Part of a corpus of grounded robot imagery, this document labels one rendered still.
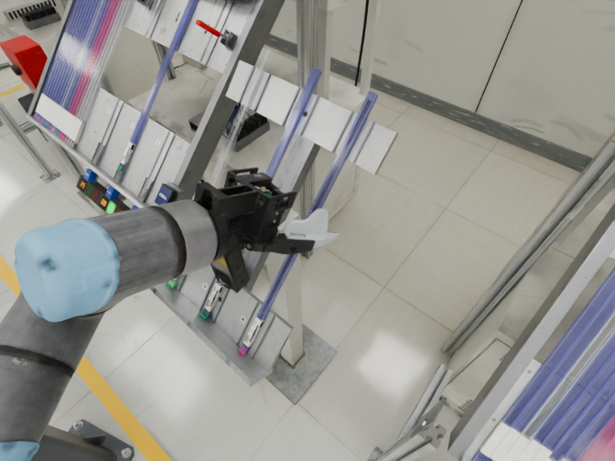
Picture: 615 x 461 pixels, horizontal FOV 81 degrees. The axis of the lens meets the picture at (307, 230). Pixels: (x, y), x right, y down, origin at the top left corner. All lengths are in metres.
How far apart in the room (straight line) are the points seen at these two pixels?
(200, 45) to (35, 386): 0.81
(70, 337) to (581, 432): 0.65
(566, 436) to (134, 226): 0.63
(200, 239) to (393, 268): 1.39
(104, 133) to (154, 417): 0.96
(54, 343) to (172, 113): 1.18
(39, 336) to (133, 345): 1.25
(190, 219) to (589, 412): 0.59
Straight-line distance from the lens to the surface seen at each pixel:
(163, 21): 1.13
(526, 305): 1.01
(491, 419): 0.70
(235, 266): 0.46
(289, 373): 1.45
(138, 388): 1.57
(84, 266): 0.31
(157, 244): 0.34
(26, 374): 0.39
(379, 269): 1.68
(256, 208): 0.42
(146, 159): 1.03
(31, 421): 0.40
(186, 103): 1.52
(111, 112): 1.18
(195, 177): 0.94
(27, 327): 0.40
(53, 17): 2.46
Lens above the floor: 1.40
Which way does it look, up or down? 52 degrees down
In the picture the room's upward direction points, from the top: straight up
